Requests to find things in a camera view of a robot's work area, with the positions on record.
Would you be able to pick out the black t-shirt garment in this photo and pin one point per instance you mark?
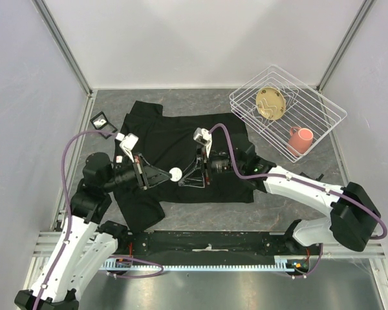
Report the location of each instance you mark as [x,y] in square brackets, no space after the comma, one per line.
[167,142]

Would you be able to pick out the white wire dish rack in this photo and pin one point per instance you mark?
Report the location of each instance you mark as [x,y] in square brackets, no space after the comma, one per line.
[305,107]

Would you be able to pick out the open black box right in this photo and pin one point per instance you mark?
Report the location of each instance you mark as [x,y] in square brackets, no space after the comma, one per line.
[319,178]

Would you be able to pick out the open black box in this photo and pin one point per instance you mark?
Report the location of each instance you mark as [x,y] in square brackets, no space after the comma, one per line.
[100,122]
[319,178]

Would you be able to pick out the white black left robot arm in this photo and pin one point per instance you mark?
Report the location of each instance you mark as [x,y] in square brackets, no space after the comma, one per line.
[85,242]

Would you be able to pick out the pink ceramic mug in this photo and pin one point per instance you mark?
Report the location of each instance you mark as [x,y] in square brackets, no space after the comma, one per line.
[300,140]

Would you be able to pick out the yellow patterned plate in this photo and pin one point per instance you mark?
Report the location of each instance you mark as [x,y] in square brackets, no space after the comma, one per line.
[270,103]

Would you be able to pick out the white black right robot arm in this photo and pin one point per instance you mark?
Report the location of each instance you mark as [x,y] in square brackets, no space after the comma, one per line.
[349,215]

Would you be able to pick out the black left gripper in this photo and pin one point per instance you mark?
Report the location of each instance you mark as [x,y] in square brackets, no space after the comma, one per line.
[141,166]

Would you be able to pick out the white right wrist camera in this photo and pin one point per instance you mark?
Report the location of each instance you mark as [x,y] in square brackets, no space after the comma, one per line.
[203,138]

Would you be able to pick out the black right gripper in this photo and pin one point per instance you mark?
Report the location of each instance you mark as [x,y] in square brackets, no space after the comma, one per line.
[204,164]

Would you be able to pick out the open black box left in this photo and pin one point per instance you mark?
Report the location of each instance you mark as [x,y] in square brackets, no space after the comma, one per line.
[100,122]

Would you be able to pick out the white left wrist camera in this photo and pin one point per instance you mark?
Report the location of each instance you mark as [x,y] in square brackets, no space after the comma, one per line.
[127,143]

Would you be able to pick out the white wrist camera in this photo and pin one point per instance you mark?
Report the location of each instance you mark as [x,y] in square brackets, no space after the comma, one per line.
[203,138]
[127,143]

